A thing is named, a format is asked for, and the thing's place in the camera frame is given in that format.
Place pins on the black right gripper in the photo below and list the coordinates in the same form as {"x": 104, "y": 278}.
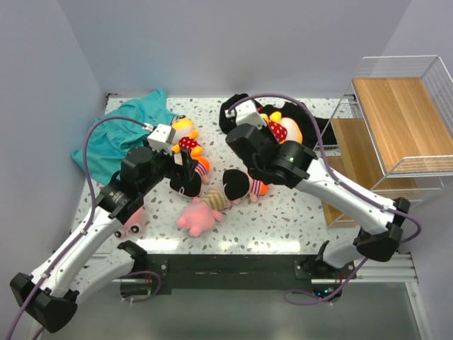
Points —
{"x": 267, "y": 131}

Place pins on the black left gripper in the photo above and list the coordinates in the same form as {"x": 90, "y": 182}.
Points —
{"x": 175, "y": 171}

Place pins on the black-haired doll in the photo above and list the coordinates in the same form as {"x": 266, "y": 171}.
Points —
{"x": 193, "y": 187}
{"x": 238, "y": 185}

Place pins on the yellow polka-dot plush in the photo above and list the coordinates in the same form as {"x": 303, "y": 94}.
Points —
{"x": 283, "y": 128}
{"x": 186, "y": 137}

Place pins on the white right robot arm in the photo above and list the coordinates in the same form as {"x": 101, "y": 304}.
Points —
{"x": 379, "y": 220}

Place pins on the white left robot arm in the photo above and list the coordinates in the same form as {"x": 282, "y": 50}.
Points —
{"x": 46, "y": 294}

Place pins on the pink pig plush, centre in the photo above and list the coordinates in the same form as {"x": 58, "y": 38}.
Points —
{"x": 202, "y": 214}

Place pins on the pink pig plush, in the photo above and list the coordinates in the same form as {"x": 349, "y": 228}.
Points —
{"x": 202, "y": 214}
{"x": 132, "y": 225}

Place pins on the pink pig plush, left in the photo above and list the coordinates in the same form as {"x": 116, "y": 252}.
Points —
{"x": 132, "y": 225}

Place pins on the teal striped-trim shirt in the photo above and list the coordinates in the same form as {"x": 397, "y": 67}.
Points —
{"x": 111, "y": 141}

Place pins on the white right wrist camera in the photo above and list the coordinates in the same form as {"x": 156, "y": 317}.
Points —
{"x": 246, "y": 113}

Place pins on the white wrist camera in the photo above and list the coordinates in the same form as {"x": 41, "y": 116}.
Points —
{"x": 160, "y": 137}
{"x": 246, "y": 113}

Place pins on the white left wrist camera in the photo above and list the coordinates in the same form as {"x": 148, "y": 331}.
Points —
{"x": 160, "y": 137}

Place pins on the aluminium frame rail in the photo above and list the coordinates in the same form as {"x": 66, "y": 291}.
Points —
{"x": 398, "y": 270}

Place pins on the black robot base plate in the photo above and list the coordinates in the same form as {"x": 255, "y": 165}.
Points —
{"x": 229, "y": 272}

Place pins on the white wire wooden shelf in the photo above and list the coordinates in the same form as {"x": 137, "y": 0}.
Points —
{"x": 393, "y": 127}

